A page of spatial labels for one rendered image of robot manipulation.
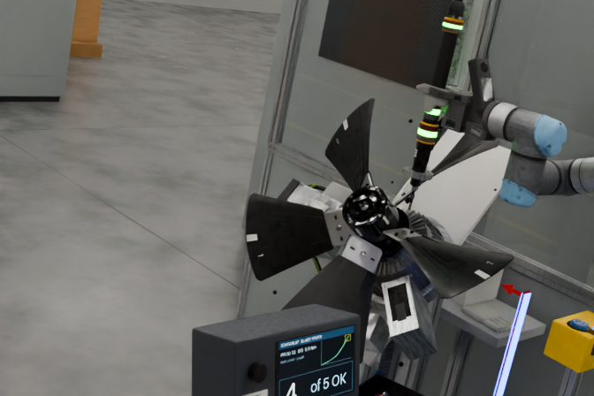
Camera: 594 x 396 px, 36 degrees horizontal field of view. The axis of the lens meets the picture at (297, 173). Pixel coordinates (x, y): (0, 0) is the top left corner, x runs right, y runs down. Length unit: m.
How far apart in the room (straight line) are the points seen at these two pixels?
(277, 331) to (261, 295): 2.30
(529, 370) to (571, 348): 0.69
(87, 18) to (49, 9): 2.57
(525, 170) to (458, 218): 0.53
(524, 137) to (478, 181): 0.57
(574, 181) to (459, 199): 0.53
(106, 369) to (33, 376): 0.29
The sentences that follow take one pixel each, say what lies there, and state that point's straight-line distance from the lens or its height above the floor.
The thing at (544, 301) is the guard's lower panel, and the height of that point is 0.91.
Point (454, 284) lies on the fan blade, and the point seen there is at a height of 1.16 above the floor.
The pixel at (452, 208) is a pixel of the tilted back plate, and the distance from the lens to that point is 2.42.
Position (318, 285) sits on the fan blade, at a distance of 2.12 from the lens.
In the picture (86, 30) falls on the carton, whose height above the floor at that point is 0.27.
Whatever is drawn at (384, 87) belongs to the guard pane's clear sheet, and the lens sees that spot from 3.14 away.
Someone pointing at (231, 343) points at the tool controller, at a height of 1.25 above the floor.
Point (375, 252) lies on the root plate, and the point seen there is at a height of 1.12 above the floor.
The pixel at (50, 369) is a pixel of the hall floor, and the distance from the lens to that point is 3.73.
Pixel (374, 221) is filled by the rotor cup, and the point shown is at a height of 1.21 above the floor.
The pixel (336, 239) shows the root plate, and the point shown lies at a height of 1.10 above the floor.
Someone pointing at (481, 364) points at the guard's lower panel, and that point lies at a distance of 2.97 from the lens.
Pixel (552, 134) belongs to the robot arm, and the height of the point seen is 1.53.
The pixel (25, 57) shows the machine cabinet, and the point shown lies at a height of 0.38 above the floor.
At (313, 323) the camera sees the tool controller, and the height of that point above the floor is 1.25.
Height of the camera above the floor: 1.84
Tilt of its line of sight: 15 degrees down
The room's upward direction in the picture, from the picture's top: 11 degrees clockwise
